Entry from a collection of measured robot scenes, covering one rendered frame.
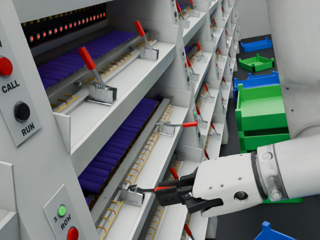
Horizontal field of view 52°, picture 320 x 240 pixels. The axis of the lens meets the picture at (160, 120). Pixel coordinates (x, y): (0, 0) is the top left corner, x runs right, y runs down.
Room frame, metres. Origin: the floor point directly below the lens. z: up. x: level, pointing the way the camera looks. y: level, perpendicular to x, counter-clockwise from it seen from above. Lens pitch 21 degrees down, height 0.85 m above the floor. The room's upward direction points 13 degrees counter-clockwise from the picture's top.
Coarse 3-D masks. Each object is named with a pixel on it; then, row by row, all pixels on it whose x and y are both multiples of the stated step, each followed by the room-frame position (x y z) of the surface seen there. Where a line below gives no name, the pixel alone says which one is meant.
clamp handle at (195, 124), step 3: (183, 123) 0.73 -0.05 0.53; (186, 123) 0.73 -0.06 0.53; (189, 123) 0.73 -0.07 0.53; (192, 123) 0.72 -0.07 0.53; (195, 123) 0.72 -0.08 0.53; (171, 126) 0.74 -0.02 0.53; (174, 126) 0.74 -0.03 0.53; (177, 126) 0.73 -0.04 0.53; (180, 126) 0.73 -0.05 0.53; (183, 126) 0.73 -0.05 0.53; (186, 126) 0.73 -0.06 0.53; (189, 126) 0.72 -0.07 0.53; (192, 126) 0.72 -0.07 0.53
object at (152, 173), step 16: (144, 96) 0.95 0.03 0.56; (160, 96) 0.92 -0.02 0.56; (176, 96) 0.92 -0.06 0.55; (176, 112) 0.87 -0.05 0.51; (176, 128) 0.78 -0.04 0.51; (160, 144) 0.69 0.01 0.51; (176, 144) 0.76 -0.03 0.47; (160, 160) 0.62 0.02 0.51; (112, 176) 0.56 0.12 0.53; (144, 176) 0.57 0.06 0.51; (160, 176) 0.59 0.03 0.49; (128, 208) 0.47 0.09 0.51; (144, 208) 0.48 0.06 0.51; (112, 224) 0.44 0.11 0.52; (128, 224) 0.44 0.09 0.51
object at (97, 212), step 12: (156, 120) 0.76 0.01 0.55; (144, 132) 0.70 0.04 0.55; (156, 132) 0.72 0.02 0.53; (144, 144) 0.66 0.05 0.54; (132, 156) 0.60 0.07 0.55; (120, 168) 0.55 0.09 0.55; (132, 168) 0.57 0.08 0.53; (120, 180) 0.52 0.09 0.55; (108, 192) 0.48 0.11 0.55; (96, 204) 0.45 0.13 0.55; (108, 204) 0.46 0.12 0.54; (120, 204) 0.47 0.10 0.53; (96, 216) 0.43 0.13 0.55; (96, 228) 0.42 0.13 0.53; (108, 228) 0.42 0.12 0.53
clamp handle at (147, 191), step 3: (138, 186) 0.49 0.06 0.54; (171, 186) 0.48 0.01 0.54; (135, 189) 0.49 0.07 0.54; (138, 189) 0.50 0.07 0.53; (141, 189) 0.50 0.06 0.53; (144, 189) 0.49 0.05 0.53; (147, 189) 0.49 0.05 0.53; (150, 189) 0.49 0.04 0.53; (153, 189) 0.49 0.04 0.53; (156, 189) 0.48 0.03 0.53; (159, 189) 0.48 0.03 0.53; (138, 192) 0.49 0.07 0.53; (141, 192) 0.49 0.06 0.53; (144, 192) 0.48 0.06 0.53; (147, 192) 0.48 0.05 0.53; (150, 192) 0.48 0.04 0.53; (153, 192) 0.48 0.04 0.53
